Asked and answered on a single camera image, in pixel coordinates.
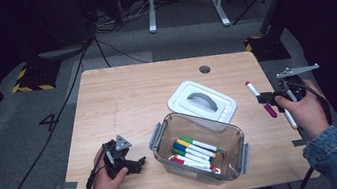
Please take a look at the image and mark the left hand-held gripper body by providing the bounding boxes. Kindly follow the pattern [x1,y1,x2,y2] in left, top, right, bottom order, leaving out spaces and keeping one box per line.
[99,133,138,181]

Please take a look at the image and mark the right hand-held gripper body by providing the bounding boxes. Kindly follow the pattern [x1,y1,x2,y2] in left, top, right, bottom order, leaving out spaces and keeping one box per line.
[274,62,325,105]

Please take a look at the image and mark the purple marker pen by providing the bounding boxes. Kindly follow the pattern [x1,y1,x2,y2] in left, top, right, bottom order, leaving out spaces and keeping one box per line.
[244,77,279,123]

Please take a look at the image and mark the peach marker pen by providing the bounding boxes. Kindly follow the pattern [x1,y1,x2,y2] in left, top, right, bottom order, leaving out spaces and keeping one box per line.
[282,107,299,131]

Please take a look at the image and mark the red marker pen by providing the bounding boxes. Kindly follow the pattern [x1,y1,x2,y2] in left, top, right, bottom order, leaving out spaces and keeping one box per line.
[168,149,214,177]

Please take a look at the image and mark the dark green marker pen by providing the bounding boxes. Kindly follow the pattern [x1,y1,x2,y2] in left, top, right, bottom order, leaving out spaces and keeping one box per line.
[171,142,214,172]

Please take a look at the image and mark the dark blue marker pen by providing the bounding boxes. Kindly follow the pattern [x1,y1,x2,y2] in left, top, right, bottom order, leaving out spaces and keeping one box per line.
[172,137,215,168]

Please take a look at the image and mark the clear plastic storage box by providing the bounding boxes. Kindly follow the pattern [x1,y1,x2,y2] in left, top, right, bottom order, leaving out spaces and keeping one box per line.
[144,101,256,189]

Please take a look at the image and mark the white lid with grey handle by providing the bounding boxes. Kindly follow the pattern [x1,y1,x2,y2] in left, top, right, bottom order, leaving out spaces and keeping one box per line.
[164,73,240,132]

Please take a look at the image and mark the person's right hand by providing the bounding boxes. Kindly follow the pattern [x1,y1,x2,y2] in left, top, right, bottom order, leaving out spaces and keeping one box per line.
[272,76,334,144]

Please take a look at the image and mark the person's left hand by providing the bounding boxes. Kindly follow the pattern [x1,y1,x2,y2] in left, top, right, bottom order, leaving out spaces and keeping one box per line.
[83,143,133,189]

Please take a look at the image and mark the black stand with striped base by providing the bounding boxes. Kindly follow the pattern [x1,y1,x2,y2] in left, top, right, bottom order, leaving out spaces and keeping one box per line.
[7,54,67,97]
[237,0,311,65]

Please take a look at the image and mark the grey tape strip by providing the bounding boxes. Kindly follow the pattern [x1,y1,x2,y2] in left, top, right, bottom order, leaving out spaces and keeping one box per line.
[292,138,308,149]
[52,179,79,189]

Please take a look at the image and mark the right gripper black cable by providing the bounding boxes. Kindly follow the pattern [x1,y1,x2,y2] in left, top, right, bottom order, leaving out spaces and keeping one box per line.
[278,77,337,189]

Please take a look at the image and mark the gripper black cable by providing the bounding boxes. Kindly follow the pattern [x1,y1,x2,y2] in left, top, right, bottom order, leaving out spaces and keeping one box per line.
[78,147,116,189]
[278,77,337,189]

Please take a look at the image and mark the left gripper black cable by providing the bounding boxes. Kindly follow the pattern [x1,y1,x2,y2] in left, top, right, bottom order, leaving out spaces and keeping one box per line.
[78,147,116,189]

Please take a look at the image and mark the grey cable grommet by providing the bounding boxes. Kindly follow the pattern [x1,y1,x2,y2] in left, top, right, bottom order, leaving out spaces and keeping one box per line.
[198,64,212,76]

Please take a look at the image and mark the long black floor cable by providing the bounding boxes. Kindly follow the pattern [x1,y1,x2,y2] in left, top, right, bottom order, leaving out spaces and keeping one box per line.
[0,38,118,189]

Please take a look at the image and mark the thin black floor cable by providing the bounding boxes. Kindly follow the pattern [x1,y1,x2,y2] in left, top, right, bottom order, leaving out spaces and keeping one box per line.
[96,31,150,71]
[94,37,113,70]

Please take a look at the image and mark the bundle of floor cables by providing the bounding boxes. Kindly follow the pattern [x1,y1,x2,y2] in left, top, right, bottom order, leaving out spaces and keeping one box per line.
[92,0,155,36]

